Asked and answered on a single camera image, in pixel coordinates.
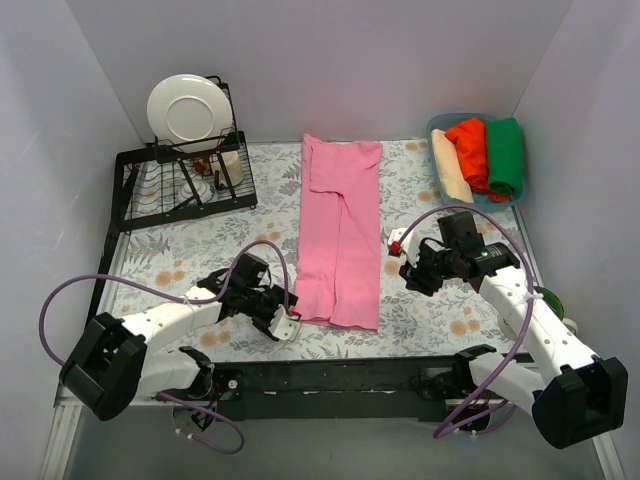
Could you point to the clear blue plastic bin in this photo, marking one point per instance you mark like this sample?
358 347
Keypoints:
482 201

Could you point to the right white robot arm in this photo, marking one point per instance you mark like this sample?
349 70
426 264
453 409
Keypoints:
571 393

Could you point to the orange rolled t shirt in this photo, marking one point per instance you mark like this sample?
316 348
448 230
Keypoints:
469 139

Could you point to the white round plate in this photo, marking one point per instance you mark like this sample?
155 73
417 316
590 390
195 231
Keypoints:
190 112

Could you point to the black wire dish rack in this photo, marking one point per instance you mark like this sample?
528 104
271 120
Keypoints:
147 180

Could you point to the beige rolled t shirt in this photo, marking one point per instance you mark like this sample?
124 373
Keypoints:
448 168

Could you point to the aluminium frame rail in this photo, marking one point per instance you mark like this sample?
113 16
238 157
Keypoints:
145 442

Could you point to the floral green-inside mug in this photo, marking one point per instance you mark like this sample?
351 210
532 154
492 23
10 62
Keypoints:
554 303

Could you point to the green rolled t shirt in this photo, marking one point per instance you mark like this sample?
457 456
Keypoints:
505 156

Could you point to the cream ceramic cup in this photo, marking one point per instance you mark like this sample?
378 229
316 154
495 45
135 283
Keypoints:
234 167

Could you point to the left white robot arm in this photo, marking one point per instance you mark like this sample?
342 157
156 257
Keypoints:
119 359

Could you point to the pink t shirt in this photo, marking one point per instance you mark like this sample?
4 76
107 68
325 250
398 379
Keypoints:
339 251

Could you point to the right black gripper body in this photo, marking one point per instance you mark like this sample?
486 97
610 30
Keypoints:
417 267

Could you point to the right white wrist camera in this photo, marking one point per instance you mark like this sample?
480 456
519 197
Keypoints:
400 242

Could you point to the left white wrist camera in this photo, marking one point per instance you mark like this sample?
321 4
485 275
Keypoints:
285 326

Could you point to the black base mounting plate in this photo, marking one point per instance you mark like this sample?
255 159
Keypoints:
423 388

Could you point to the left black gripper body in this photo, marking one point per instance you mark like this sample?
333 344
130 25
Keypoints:
267 310

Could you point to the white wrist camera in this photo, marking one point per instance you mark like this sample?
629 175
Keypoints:
285 326
400 242

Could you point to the floral patterned table mat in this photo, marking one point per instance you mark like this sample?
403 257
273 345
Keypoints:
171 258

